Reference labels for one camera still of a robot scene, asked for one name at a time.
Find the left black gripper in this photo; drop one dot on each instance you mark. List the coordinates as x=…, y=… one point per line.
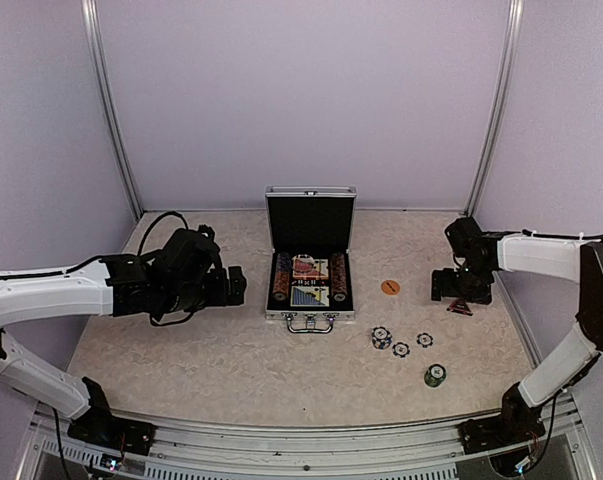
x=220, y=296

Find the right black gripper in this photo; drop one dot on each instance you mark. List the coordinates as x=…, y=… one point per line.
x=482, y=295

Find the black red triangular button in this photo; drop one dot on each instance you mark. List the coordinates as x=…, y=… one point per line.
x=460, y=306

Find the aluminium poker case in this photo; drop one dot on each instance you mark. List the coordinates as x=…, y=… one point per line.
x=317, y=221

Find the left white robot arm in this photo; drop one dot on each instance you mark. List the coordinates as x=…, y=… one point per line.
x=107, y=286

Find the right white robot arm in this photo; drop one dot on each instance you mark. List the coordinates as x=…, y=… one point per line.
x=577, y=261

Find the left chip row in case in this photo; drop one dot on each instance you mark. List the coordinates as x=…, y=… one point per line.
x=282, y=275

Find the chip row in case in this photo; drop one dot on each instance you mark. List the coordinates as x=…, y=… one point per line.
x=338, y=277
x=282, y=275

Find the orange round button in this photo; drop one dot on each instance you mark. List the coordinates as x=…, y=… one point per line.
x=390, y=287

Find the blue white poker chip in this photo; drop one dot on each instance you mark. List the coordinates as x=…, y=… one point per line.
x=425, y=340
x=400, y=349

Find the blue card deck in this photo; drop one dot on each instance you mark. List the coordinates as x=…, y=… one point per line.
x=310, y=296

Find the red card deck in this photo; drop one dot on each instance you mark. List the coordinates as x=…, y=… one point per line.
x=306, y=267

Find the blue white chip stack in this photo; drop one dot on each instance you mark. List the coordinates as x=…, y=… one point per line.
x=381, y=338

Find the green chip stack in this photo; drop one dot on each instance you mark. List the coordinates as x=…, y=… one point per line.
x=435, y=375

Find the right chip row in case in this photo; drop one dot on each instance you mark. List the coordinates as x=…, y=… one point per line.
x=338, y=277

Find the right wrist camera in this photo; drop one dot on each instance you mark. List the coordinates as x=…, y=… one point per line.
x=466, y=239

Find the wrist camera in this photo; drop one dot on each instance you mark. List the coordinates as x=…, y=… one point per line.
x=466, y=239
x=205, y=236

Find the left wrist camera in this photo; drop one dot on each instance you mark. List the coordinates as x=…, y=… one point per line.
x=205, y=236

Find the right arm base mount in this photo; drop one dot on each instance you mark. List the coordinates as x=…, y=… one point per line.
x=515, y=423

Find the front aluminium rail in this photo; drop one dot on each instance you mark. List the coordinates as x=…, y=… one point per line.
x=184, y=449

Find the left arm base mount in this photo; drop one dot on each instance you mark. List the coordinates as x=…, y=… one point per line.
x=98, y=426

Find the right aluminium frame post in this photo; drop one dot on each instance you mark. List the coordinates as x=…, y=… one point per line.
x=498, y=106

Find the aluminium frame post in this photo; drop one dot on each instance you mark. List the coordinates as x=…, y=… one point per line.
x=90, y=14
x=498, y=106

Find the left aluminium frame post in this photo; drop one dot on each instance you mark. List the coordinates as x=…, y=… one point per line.
x=90, y=14

